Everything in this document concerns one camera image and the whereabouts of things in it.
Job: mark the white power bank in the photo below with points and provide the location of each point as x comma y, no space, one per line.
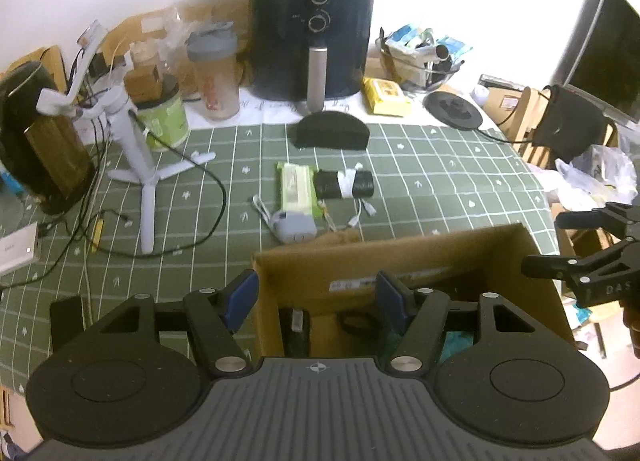
17,247

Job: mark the green label canister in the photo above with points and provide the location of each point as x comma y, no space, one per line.
165,118

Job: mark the cardboard box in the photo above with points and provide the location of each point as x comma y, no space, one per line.
450,251

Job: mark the black device with label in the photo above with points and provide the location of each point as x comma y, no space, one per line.
295,333

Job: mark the green checked tablecloth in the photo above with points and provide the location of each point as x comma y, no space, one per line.
425,166

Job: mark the teal cloth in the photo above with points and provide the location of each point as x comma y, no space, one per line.
457,343

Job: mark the clear plastic bag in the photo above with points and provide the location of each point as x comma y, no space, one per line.
597,168

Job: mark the black cloth bag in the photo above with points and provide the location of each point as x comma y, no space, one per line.
570,121

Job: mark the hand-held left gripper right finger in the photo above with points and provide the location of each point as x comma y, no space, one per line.
389,298

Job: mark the grey charger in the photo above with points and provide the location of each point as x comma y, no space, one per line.
296,228

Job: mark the white gimbal tripod stand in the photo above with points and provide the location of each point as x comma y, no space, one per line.
122,111

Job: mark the black foam half-round block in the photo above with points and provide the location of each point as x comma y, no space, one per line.
330,132

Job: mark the black round lid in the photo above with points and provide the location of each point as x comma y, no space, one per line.
452,110

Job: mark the black air fryer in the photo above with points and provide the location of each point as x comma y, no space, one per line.
285,41

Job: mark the glass bowl with packets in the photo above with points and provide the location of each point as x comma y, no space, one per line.
420,68

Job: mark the yellow packet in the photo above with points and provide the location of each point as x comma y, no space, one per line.
385,96

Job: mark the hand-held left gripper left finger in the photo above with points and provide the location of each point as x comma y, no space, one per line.
242,298

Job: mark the wooden chair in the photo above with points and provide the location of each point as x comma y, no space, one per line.
525,116

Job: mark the computer monitor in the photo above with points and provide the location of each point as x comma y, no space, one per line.
605,46

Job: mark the black bag roll white band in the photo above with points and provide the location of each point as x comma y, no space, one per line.
327,183

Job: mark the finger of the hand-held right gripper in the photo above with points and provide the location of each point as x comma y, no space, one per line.
547,266
575,219

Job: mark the black and gold kettle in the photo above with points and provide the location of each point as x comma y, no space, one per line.
42,141

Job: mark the green wet wipes pack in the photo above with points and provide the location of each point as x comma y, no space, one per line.
298,188

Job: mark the brown jar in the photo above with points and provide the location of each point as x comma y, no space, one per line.
142,76

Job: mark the shaker bottle with grey lid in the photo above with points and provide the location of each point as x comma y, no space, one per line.
215,81

